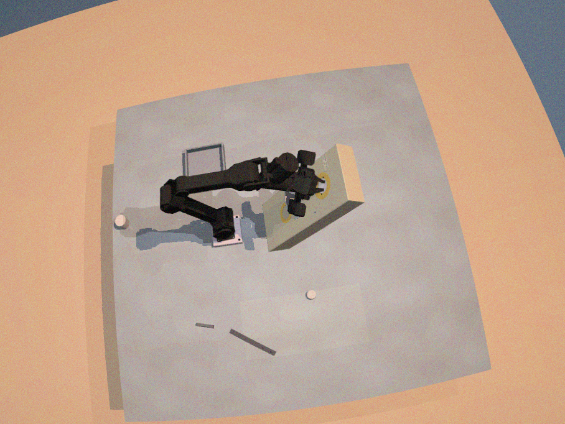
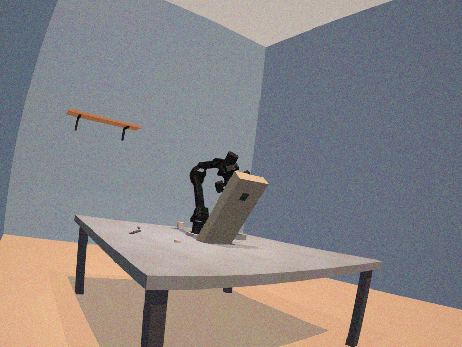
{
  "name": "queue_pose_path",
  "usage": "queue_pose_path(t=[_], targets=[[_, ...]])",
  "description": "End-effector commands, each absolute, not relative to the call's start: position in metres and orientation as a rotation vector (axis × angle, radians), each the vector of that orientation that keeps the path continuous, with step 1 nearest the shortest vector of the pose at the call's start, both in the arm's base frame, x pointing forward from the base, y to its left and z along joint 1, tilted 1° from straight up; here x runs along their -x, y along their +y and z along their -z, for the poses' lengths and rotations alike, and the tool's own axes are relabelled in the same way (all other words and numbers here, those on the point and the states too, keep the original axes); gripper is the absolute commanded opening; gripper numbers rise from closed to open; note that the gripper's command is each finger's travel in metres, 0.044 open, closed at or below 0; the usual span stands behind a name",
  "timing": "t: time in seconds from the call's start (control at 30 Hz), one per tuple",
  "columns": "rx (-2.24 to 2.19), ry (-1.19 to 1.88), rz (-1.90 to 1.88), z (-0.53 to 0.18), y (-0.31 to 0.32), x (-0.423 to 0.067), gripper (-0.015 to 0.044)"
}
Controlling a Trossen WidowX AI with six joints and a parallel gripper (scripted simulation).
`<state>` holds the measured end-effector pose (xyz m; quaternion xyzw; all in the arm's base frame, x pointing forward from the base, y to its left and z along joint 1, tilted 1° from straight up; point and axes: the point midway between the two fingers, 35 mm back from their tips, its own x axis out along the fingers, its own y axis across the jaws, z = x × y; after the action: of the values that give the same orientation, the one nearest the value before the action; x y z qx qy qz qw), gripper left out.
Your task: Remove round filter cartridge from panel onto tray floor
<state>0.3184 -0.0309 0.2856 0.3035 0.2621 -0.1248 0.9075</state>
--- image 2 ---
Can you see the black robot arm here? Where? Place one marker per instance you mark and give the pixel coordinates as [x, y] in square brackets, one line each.
[201, 212]

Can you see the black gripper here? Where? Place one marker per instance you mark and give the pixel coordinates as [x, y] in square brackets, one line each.
[219, 185]

